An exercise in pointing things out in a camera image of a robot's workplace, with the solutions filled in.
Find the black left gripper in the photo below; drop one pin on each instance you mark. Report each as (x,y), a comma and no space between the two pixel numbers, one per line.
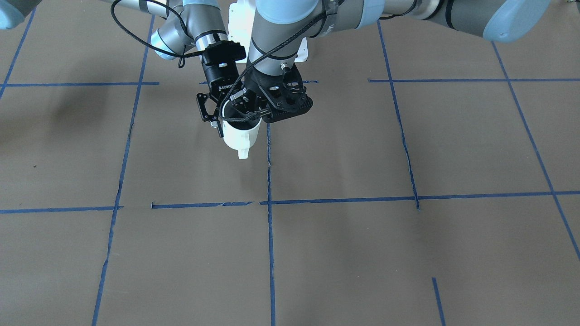
(252,86)

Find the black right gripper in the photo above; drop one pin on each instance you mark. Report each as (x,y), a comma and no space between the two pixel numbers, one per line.
(220,73)

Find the white mug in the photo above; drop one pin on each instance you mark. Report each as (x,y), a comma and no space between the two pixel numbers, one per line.
(241,136)

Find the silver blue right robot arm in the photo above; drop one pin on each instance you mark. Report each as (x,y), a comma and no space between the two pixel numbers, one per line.
(192,28)

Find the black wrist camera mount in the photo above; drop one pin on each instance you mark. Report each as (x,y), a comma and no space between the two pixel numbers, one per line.
(284,96)

